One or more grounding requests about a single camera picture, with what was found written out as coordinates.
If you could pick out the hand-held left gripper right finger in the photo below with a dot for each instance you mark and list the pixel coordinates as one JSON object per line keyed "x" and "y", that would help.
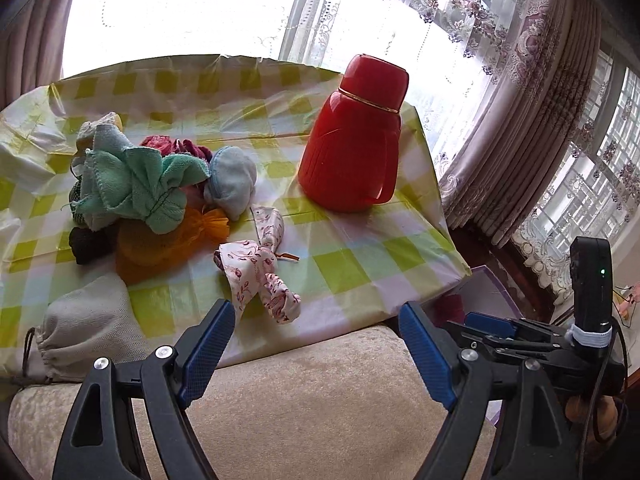
{"x": 427, "y": 355}

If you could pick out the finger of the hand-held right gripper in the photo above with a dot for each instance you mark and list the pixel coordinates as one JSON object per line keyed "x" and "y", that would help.
{"x": 490, "y": 324}
{"x": 500, "y": 347}

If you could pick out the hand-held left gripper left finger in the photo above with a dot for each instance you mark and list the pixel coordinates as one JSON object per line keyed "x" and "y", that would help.
{"x": 207, "y": 347}

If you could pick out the purple cardboard box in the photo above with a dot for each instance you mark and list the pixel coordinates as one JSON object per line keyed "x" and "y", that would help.
{"x": 480, "y": 290}

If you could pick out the maroon knit sock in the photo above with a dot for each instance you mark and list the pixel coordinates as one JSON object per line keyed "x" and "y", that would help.
{"x": 451, "y": 306}

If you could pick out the floral cloth pouch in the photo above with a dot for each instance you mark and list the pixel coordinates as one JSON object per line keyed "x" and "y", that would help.
{"x": 255, "y": 265}

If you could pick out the orange mesh bag with sponge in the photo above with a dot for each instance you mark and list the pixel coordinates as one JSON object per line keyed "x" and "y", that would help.
{"x": 150, "y": 250}

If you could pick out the light blue soft pouch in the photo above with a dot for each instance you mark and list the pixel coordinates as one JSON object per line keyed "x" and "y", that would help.
{"x": 230, "y": 180}

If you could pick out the green towel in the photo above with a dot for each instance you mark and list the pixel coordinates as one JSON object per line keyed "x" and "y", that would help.
{"x": 130, "y": 185}

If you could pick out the maroon knit cloth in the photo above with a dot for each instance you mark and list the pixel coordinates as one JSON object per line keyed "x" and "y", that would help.
{"x": 192, "y": 149}

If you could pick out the person's right hand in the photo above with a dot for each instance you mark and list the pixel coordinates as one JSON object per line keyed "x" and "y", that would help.
{"x": 577, "y": 407}

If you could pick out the beige sofa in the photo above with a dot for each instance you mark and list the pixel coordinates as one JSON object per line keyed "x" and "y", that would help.
{"x": 300, "y": 410}

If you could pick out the sheer lace curtain with grille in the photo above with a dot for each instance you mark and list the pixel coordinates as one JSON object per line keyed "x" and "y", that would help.
{"x": 590, "y": 170}

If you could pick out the green checked plastic tablecloth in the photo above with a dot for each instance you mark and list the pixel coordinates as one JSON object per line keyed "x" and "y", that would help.
{"x": 350, "y": 270}

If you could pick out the black knit cloth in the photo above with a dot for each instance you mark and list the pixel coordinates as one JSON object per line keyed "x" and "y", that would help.
{"x": 87, "y": 247}

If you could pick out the embroidered heavy curtain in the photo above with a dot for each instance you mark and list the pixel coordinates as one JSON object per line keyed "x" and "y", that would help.
{"x": 525, "y": 135}

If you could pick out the dark patterned cloth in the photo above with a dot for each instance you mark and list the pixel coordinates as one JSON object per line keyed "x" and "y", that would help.
{"x": 79, "y": 205}

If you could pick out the pink cloth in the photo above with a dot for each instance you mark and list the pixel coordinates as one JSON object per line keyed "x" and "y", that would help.
{"x": 156, "y": 144}

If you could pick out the red thermos jug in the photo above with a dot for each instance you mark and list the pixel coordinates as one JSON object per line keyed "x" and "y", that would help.
{"x": 350, "y": 150}

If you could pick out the beige cloth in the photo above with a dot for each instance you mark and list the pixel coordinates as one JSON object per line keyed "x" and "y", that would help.
{"x": 90, "y": 132}

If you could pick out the sheer floral lace curtain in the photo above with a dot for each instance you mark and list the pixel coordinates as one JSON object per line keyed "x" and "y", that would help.
{"x": 450, "y": 20}

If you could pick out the plain pink curtain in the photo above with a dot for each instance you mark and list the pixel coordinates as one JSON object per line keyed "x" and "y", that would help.
{"x": 35, "y": 30}

